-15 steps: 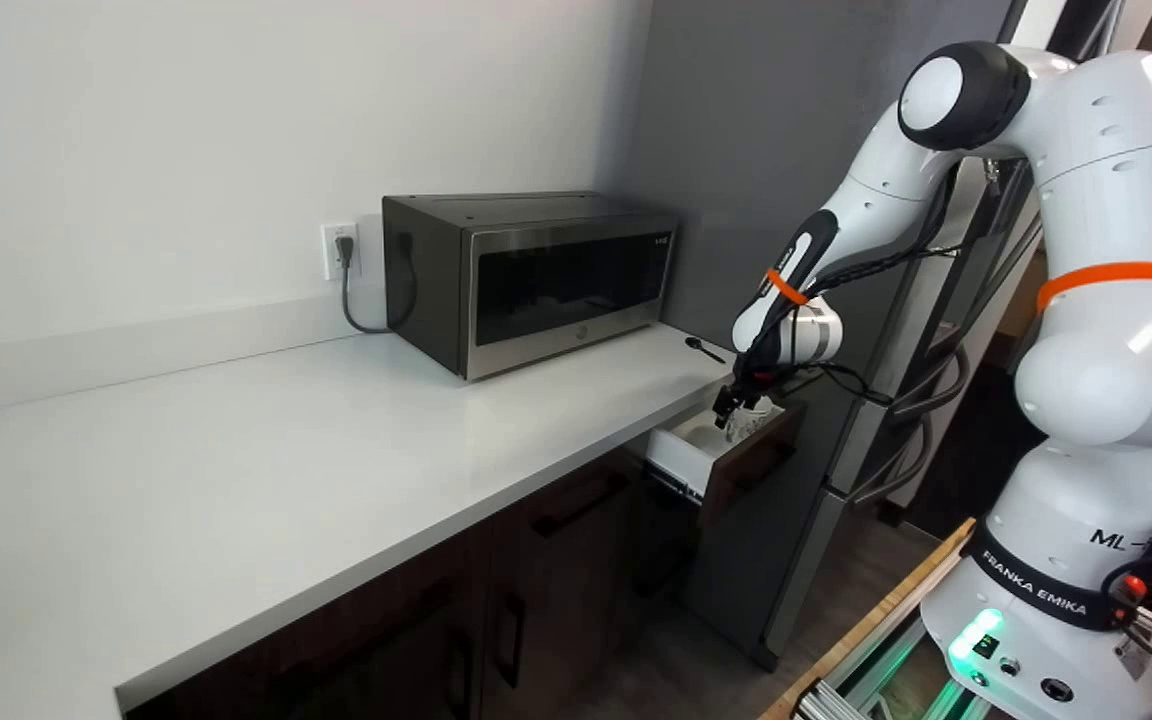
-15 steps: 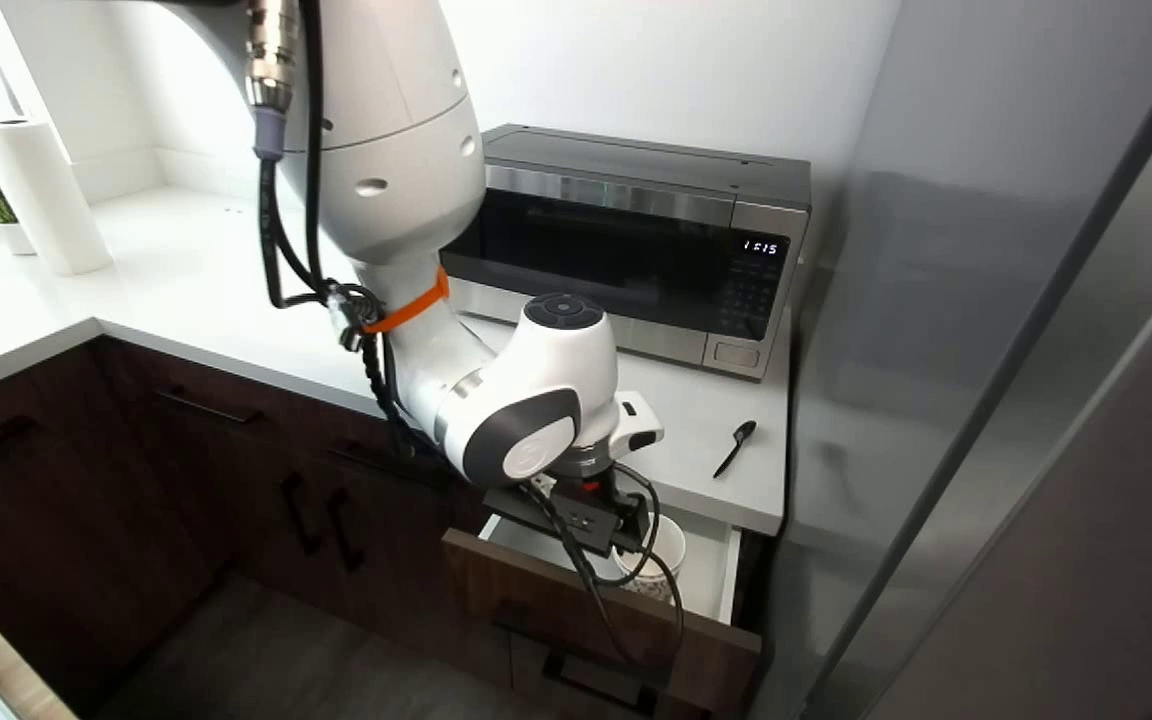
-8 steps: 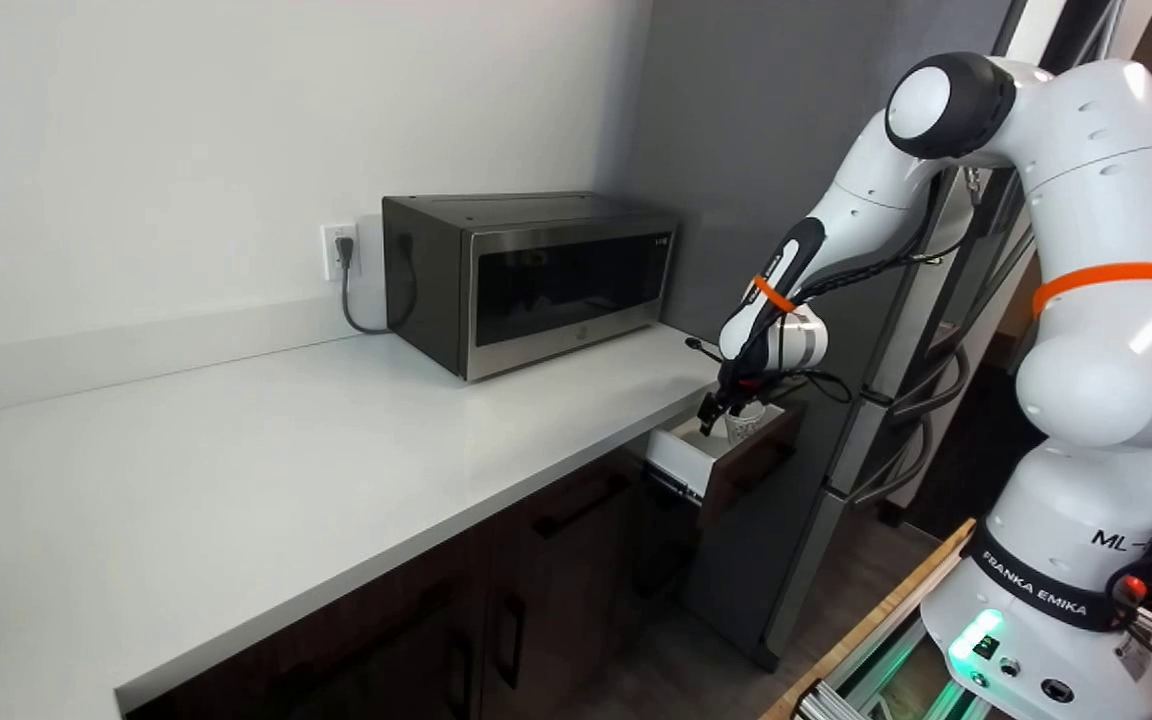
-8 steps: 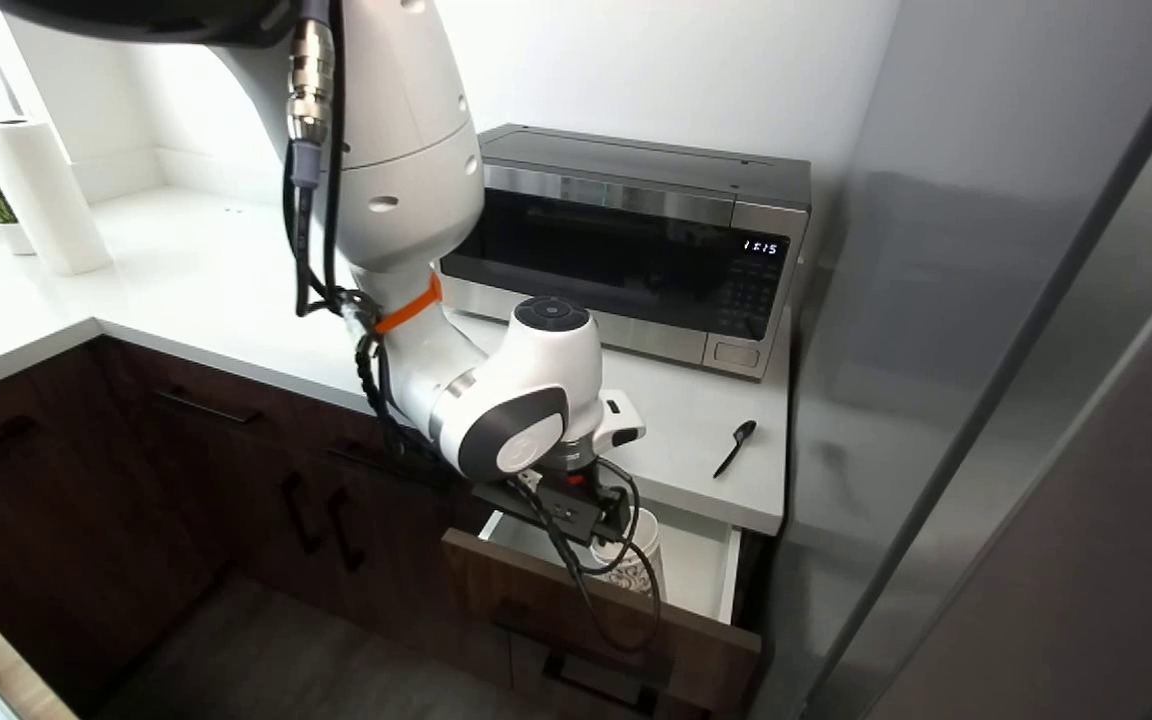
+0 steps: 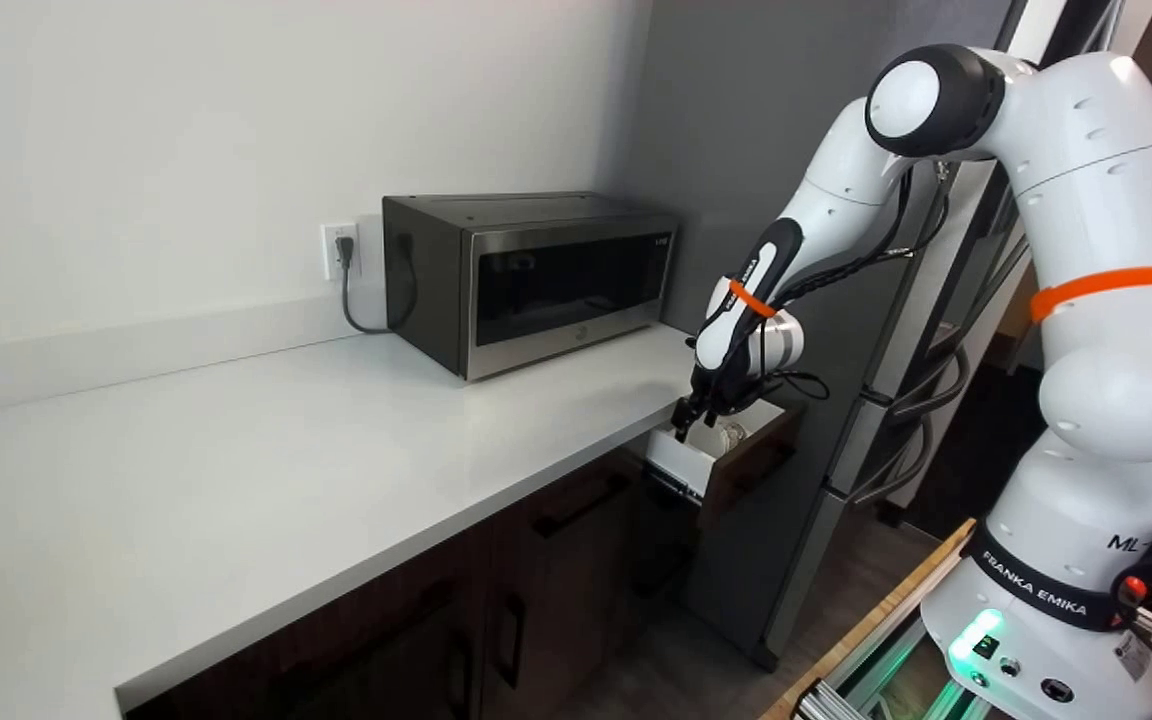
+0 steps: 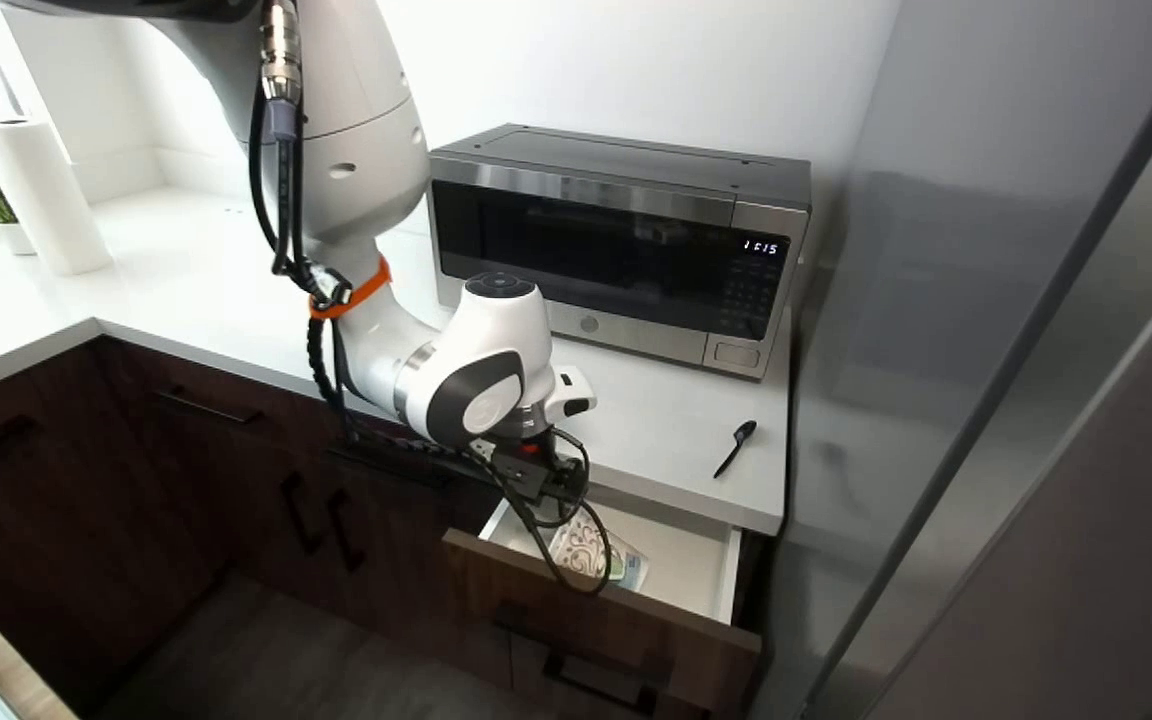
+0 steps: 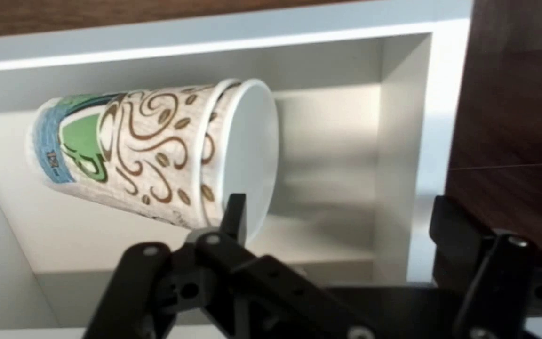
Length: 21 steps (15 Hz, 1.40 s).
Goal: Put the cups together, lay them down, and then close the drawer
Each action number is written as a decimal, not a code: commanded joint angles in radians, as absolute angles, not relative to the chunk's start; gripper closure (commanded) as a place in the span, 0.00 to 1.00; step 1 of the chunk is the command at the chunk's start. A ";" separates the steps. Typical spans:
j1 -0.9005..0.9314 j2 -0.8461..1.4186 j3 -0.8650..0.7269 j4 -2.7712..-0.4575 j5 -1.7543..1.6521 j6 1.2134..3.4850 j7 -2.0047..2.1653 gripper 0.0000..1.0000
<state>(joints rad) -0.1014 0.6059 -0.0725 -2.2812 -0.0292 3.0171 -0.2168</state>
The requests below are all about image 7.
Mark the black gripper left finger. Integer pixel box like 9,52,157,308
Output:
80,193,372,339

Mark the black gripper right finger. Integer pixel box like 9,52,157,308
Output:
428,195,542,339

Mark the patterned paper cup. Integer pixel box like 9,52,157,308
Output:
27,84,238,232
202,78,281,246

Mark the wood-front drawer white inside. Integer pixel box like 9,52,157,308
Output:
0,0,473,339

